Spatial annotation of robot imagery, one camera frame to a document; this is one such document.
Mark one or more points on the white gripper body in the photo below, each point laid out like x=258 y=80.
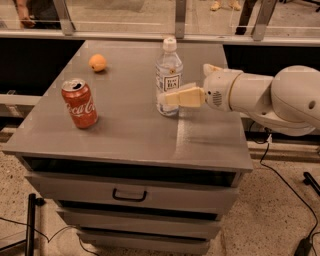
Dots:
x=219 y=89

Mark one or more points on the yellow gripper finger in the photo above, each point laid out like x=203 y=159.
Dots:
x=189 y=95
x=208 y=69

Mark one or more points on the clear plastic water bottle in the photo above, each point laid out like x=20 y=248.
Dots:
x=169 y=70

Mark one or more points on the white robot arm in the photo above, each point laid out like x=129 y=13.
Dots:
x=287 y=103

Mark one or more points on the orange fruit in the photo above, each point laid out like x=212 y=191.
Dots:
x=97 y=62

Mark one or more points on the grey drawer cabinet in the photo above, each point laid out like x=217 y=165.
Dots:
x=190 y=165

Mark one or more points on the red Coca-Cola can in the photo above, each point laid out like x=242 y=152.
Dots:
x=79 y=102

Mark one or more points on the black stand foot right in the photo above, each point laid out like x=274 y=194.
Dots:
x=309 y=180

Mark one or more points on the black stand bar left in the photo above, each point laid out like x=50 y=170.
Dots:
x=33 y=202

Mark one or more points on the metal window railing frame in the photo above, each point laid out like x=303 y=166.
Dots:
x=272 y=22

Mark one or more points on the black drawer handle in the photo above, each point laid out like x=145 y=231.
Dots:
x=120 y=195

